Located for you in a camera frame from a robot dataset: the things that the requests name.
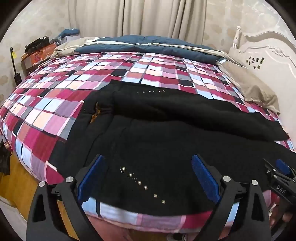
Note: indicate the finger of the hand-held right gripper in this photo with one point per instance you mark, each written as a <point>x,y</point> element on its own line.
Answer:
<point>271,170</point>
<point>283,166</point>

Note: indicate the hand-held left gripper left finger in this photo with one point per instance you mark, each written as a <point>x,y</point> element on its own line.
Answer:
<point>91,180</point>

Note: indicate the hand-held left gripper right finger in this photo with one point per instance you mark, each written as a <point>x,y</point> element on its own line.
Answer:
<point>205,179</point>

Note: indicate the black pants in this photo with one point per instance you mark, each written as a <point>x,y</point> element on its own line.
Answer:
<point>161,139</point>

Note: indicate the person's right hand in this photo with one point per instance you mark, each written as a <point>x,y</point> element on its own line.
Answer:
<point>274,215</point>

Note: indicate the beige pillow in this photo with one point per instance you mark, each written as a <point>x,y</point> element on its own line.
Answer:
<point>251,89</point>

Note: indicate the plaid bed sheet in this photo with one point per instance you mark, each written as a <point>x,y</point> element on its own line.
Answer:
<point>57,99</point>

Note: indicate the group of small dark stickers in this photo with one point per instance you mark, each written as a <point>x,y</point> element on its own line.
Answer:
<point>254,61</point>

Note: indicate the white carved headboard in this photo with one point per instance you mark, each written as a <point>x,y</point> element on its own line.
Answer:
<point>272,51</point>

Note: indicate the orange box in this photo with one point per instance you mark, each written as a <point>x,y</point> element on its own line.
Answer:
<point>34,59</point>

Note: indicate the dark blue quilt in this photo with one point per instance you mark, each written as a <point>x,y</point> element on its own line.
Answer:
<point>148,45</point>

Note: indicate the black bag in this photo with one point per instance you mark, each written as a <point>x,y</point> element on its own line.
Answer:
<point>37,44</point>

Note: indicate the blue folded cloth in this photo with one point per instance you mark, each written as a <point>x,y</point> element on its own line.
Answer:
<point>68,33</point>

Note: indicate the beige curtain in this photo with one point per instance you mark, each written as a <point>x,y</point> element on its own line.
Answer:
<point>138,18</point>

